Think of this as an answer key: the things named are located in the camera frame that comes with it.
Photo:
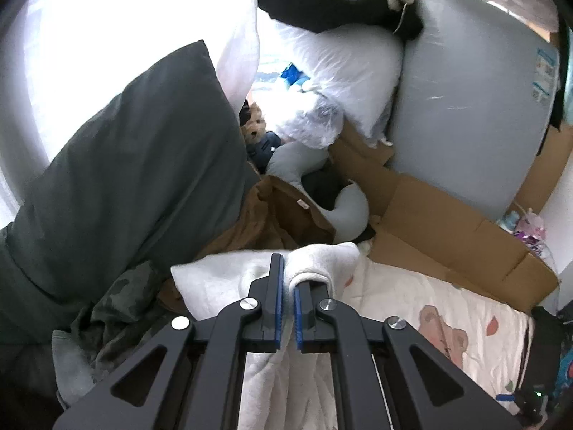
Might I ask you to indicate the light grey sweatshirt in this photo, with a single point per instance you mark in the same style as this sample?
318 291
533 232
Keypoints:
215 277

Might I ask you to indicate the brown cardboard sheet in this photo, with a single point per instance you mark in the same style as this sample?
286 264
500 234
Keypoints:
438 224

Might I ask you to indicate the cream bear print blanket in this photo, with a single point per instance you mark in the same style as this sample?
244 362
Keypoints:
403 313

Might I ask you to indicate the teddy bear plush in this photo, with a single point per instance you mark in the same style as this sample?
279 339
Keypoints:
255 130

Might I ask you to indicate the brown garment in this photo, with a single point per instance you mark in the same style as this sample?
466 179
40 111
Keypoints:
268 219

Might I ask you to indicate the grey wrapped mattress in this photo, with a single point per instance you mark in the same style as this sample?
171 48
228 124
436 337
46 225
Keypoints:
470 98

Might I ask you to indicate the camouflage garment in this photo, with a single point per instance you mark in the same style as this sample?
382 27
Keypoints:
121 295

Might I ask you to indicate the teal patterned blanket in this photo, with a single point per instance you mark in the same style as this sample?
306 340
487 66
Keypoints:
566 376

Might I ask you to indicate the grey neck pillow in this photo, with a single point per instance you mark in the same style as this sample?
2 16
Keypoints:
353 206

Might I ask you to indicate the pile of dark clothes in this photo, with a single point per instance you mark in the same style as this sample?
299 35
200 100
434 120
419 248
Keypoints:
134 165

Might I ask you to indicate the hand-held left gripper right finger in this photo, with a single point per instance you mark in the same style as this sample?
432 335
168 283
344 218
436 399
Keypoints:
297 318

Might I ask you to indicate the clear plastic bag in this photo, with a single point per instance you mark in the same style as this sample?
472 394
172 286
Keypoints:
309 121

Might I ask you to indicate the white pillow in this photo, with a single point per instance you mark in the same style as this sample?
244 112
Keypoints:
349 67

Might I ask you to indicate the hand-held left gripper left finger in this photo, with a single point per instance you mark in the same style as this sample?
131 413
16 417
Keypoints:
280 304

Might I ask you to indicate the grey-blue garment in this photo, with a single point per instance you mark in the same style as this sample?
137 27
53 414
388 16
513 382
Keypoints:
74 367

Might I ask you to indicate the pink detergent bag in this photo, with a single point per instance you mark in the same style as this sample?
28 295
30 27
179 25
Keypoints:
530 228

